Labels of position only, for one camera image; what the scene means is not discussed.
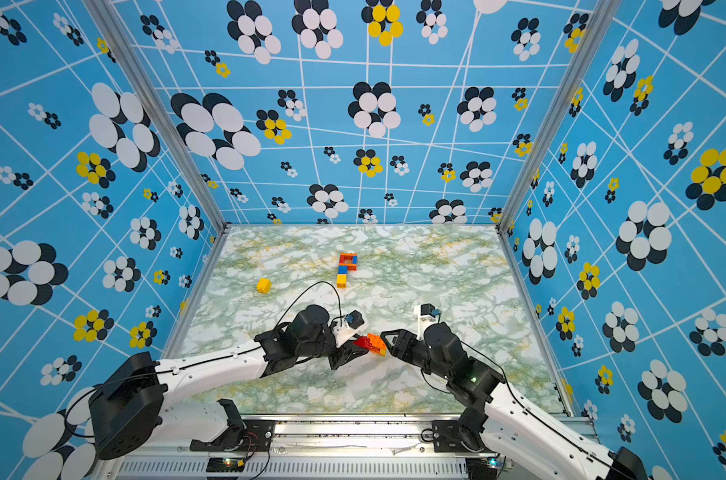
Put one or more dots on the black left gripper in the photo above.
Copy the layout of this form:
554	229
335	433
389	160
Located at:
348	352

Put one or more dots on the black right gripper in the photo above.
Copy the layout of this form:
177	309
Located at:
403	337

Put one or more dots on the orange long lego plate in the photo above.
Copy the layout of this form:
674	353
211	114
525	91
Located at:
377	345

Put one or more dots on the red square lego brick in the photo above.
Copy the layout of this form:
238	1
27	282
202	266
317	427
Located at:
363	342

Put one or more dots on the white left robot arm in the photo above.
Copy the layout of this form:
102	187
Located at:
136	403

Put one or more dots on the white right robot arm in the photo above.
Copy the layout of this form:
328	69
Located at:
501	417

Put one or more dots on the yellow square lego brick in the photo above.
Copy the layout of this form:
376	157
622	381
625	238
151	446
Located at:
264	286

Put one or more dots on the aluminium front rail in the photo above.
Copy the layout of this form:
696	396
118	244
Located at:
390	446

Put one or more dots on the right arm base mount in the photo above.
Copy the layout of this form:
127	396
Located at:
451	437

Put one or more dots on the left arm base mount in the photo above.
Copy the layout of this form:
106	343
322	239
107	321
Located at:
252	436

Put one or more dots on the right aluminium corner post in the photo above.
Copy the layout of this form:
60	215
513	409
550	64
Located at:
600	21

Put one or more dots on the aluminium corner post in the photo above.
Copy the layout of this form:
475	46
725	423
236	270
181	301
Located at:
107	21
600	21

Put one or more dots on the left aluminium corner post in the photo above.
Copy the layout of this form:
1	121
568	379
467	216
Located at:
107	21

